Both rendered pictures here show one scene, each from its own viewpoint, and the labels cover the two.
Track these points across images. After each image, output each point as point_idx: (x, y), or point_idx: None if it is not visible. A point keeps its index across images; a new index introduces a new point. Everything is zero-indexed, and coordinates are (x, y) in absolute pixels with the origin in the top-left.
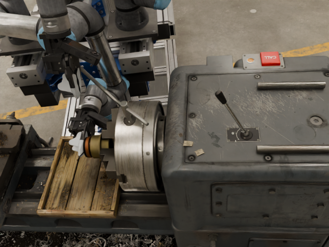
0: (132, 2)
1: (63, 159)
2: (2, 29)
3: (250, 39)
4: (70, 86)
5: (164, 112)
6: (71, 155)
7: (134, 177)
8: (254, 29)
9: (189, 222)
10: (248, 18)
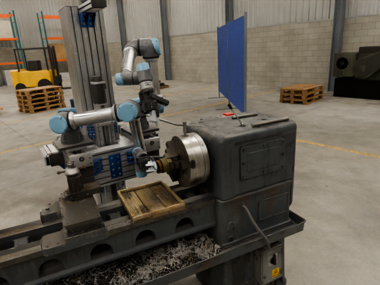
0: None
1: (127, 199)
2: (82, 118)
3: (170, 182)
4: (156, 116)
5: None
6: (131, 196)
7: (199, 160)
8: (169, 177)
9: (230, 187)
10: (162, 173)
